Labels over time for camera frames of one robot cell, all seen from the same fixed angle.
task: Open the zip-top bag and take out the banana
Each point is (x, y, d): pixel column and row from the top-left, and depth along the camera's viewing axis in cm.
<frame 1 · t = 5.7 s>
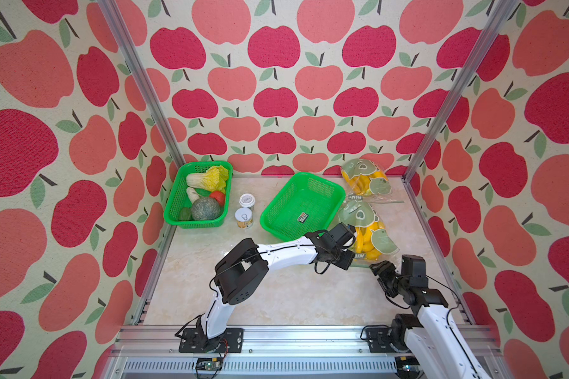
left hand: (354, 268, 82), fingers closed
right hand: (375, 274, 85), fingers open
green basket with vegetables: (200, 196, 110), point 5 cm above the table
empty green plastic basket: (304, 204, 113), on the table
napa cabbage toy: (214, 178, 110), point 11 cm above the table
green netted melon: (205, 208, 97), point 12 cm above the table
red tomato toy: (219, 196, 106), point 8 cm above the table
green pepper toy: (185, 214, 102), point 6 cm above the table
white mushroom toy: (192, 194, 112), point 4 cm above the table
white lidded cup: (247, 200, 104), point 8 cm above the table
pull-tab tin can: (243, 217, 101), point 6 cm above the table
far zip bag of bananas: (363, 179, 114), point 7 cm above the table

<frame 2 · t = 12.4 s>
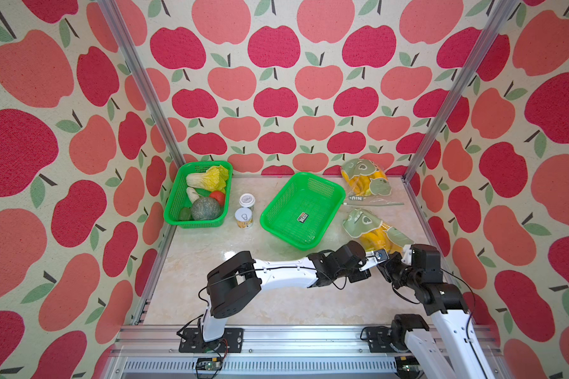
left hand: (372, 267, 76), fingers closed
right hand: (375, 263, 77), fingers closed
the named things where they were.

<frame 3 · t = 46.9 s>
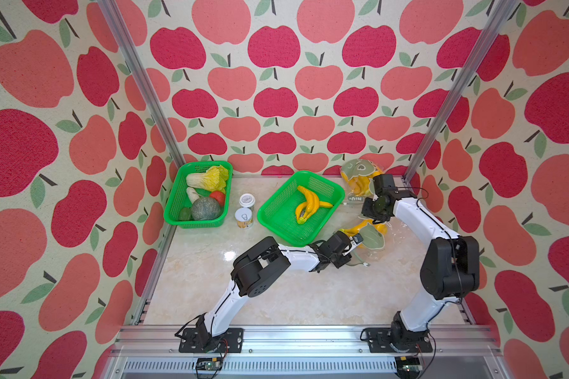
left hand: (349, 254, 93), fingers open
right hand: (371, 215, 93), fingers open
yellow banana: (312, 201, 103), point 9 cm above the table
yellow banana 2: (301, 220, 103), point 3 cm above the table
yellow banana 3: (325, 204, 107), point 5 cm above the table
the other named things where they were.

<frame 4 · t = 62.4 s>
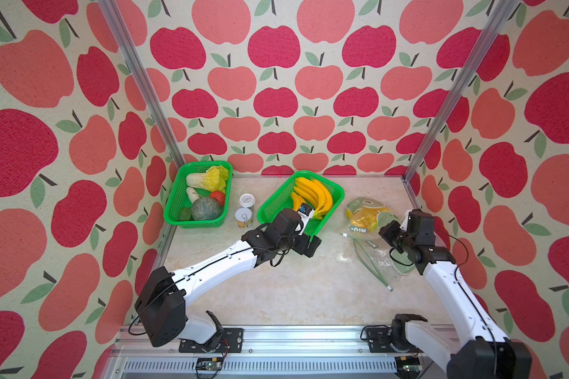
left hand: (312, 240, 77), fingers open
right hand: (383, 230, 82), fingers closed
far zip bag of bananas: (364, 216, 95), point 11 cm above the table
yellow banana bunch: (317, 193, 104), point 10 cm above the table
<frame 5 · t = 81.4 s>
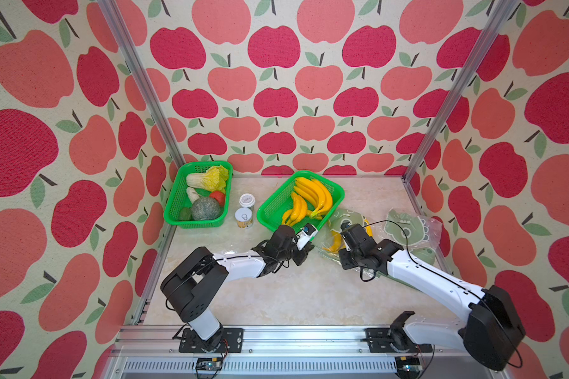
left hand: (313, 249, 86), fingers closed
right hand: (346, 259, 84), fingers open
